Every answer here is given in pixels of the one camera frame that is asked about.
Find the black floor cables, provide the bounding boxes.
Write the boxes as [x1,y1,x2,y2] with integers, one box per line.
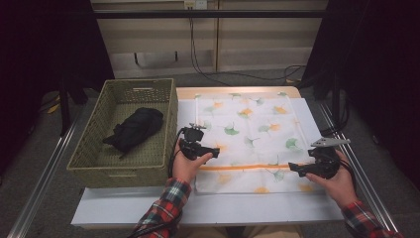
[320,98,351,137]

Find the black cloth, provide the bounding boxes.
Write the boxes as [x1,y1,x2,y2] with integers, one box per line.
[102,107,164,160]

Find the person's left hand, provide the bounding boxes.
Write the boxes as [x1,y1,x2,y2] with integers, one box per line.
[171,140,214,184]

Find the green woven basket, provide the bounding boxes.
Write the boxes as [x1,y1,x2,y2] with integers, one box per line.
[66,77,179,189]

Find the hand-held gripper cable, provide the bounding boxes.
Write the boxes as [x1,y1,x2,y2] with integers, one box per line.
[336,158,358,192]
[127,128,186,238]

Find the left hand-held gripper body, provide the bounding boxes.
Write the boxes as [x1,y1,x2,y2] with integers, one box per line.
[179,123,206,162]

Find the yellow floor tag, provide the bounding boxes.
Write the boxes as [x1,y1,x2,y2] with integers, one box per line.
[45,95,61,115]

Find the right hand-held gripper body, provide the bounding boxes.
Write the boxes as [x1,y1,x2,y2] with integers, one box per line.
[308,137,351,180]

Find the white wall socket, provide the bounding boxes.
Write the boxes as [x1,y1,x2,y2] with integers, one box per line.
[183,0,208,10]

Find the person's right hand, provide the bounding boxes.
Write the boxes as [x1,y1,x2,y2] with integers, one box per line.
[305,150,360,209]

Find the right hand-held gripper cable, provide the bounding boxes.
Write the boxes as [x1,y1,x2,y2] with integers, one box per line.
[336,158,358,192]

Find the black metal stand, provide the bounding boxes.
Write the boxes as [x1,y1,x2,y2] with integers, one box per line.
[58,75,90,137]
[331,72,342,130]

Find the black curtain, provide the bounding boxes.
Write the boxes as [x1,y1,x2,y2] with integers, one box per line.
[298,0,420,189]
[0,0,115,177]

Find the black horizontal bar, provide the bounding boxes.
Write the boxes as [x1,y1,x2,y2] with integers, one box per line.
[92,9,328,19]

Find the black wall cable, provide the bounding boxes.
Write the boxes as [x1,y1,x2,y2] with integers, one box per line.
[187,16,306,85]

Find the left hand-held gripper cable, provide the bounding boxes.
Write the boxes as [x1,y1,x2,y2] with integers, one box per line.
[127,128,186,238]

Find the white leaf print mesh bag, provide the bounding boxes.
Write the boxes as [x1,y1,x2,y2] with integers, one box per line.
[194,91,323,195]

